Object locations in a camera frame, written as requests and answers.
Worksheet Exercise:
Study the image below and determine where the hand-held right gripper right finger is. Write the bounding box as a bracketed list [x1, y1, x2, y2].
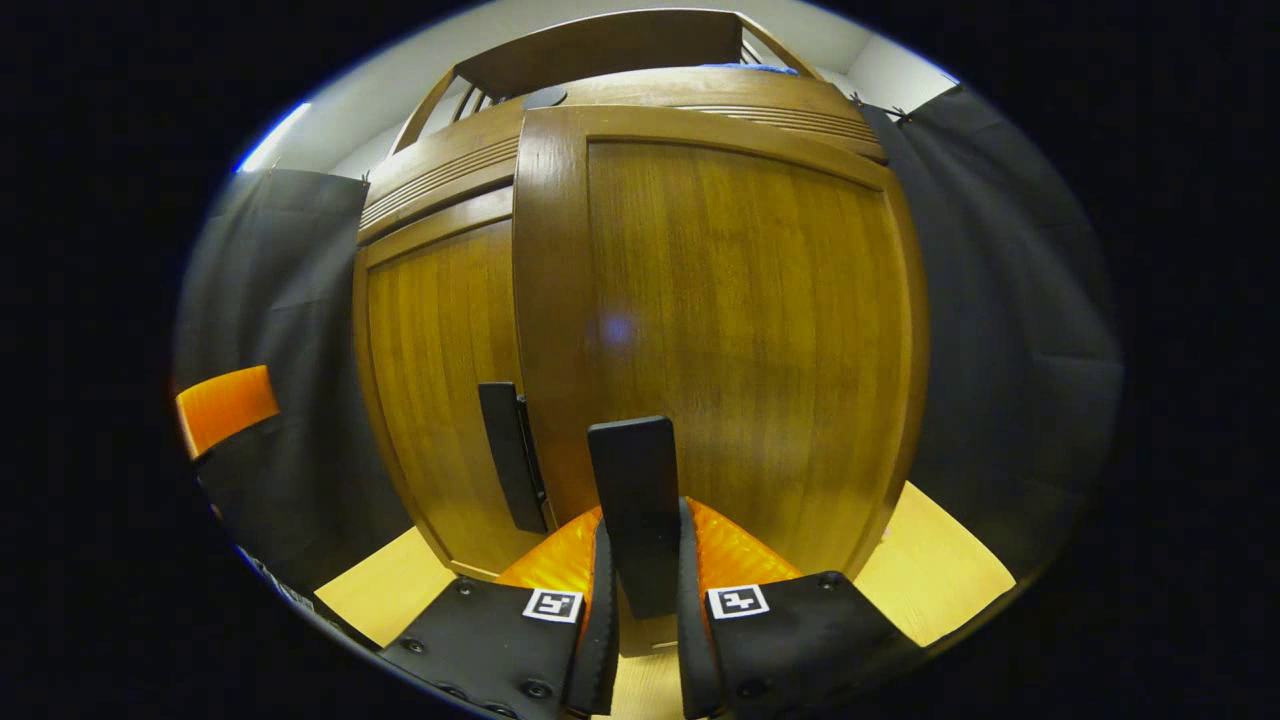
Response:
[675, 496, 927, 720]

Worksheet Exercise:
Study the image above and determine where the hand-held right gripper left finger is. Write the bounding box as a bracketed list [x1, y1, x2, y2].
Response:
[378, 505, 622, 720]

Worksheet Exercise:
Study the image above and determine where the wooden shoe cabinet door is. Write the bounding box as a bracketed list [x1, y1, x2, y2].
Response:
[512, 105, 931, 656]
[352, 185, 553, 581]

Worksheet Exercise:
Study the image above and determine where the wooden double-door shoe cabinet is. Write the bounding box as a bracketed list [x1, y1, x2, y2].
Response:
[352, 8, 891, 586]

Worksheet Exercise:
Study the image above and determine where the wooden drawer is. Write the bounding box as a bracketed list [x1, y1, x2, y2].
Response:
[357, 65, 889, 246]

